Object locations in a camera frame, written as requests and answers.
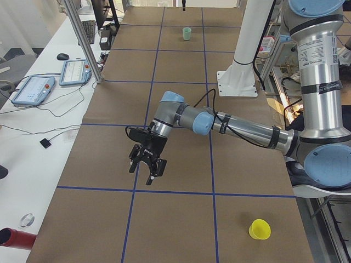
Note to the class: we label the black keyboard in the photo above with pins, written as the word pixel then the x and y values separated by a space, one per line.
pixel 89 29

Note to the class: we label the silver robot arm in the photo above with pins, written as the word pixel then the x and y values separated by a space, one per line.
pixel 322 147

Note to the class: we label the yellow plastic cup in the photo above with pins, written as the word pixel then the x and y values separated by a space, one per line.
pixel 259 230

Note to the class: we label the light green plastic cup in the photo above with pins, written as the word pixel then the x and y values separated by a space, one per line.
pixel 186 33

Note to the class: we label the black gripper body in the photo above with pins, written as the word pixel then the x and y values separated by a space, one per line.
pixel 155 145

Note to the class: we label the red cylinder bottle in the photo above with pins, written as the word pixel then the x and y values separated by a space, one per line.
pixel 17 239

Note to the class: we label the aluminium frame post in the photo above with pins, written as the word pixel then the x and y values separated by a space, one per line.
pixel 82 39

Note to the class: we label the blue teach pendant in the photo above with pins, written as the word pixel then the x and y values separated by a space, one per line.
pixel 75 72
pixel 34 91

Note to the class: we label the black box on desk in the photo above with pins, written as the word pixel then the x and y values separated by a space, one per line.
pixel 106 36

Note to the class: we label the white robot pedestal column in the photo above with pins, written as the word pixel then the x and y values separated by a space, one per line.
pixel 238 80

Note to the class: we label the clear tape roll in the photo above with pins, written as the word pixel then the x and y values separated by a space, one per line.
pixel 27 220

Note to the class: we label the black computer mouse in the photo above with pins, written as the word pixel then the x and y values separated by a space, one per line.
pixel 62 57

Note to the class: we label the far blue teach pendant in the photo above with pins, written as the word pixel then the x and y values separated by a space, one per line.
pixel 75 72

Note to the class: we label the near blue teach pendant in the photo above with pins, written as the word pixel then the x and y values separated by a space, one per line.
pixel 34 91

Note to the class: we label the small black square pad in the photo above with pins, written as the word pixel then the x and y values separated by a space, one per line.
pixel 45 143

